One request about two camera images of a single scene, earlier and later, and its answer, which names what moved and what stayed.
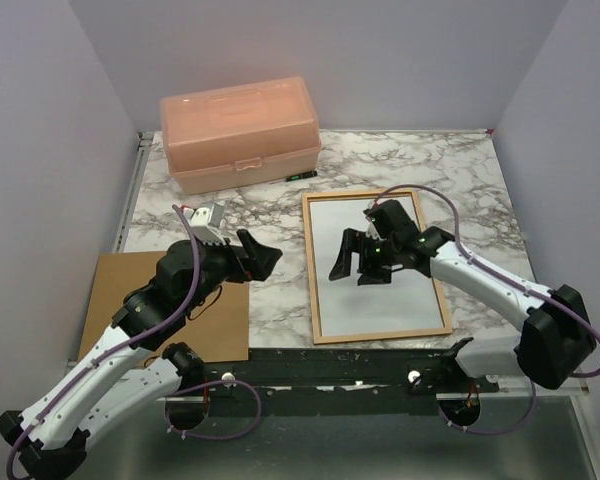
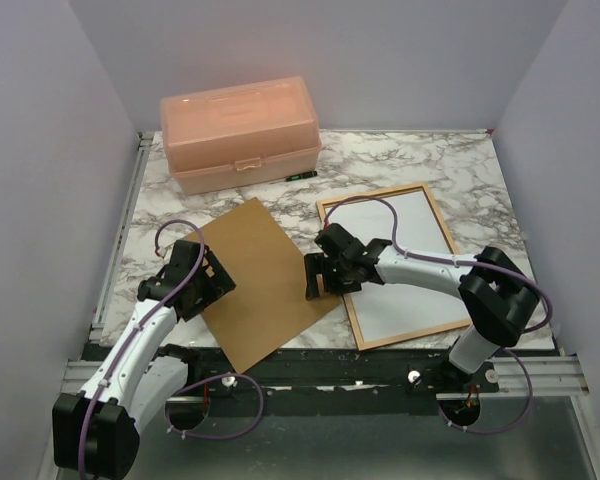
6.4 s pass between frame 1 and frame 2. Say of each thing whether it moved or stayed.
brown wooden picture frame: moved
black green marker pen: stayed
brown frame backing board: moved
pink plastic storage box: stayed
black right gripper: moved
